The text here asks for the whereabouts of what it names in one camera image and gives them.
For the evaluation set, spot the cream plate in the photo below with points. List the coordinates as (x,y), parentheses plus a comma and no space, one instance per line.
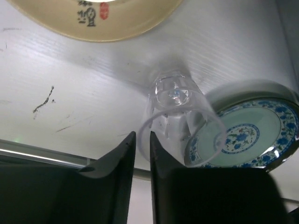
(97,20)

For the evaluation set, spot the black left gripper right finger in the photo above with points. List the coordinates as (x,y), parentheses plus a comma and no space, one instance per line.
(182,195)

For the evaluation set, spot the blue floral green plate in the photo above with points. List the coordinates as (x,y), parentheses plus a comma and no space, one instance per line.
(262,126)

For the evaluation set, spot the clear plastic cup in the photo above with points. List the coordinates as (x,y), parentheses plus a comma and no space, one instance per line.
(180,116)

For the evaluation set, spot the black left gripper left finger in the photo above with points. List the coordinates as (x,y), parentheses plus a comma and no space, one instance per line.
(99,193)

